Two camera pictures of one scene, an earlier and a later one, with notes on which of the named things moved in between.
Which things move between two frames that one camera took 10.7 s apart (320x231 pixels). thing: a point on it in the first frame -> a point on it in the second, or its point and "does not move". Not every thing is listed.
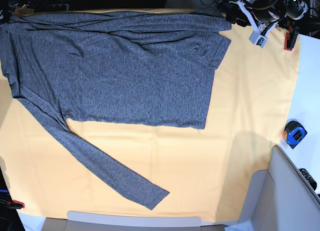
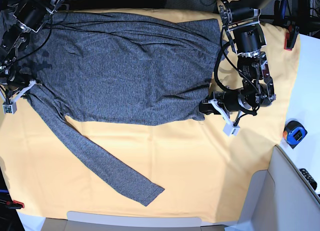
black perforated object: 309,177 does not move
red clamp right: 290,37 does not move
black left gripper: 4,14 -> 17,80
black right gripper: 234,13 -> 207,107
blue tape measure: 294,133 does not move
